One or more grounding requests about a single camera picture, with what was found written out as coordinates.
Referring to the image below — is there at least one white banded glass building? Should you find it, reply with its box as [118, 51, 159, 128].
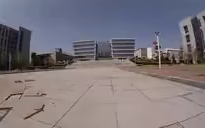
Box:
[72, 37, 136, 61]

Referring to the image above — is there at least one pale concrete slab plaza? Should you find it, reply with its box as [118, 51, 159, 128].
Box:
[0, 59, 205, 128]

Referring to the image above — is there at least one low brown building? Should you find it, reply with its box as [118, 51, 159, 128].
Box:
[31, 47, 76, 67]

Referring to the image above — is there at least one low white building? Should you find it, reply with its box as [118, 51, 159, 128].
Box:
[134, 47, 181, 61]

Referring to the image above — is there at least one white pole with sign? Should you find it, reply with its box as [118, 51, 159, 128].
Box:
[152, 31, 163, 70]

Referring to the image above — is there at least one row of small trees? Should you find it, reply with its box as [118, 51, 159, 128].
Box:
[129, 49, 205, 66]

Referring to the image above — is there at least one grass and earth verge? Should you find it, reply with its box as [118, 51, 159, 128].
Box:
[123, 63, 205, 84]

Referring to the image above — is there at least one dark grey tall building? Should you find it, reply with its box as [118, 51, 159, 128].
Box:
[0, 19, 33, 70]

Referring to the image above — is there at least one white building with window grid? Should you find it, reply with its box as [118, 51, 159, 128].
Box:
[178, 7, 205, 64]

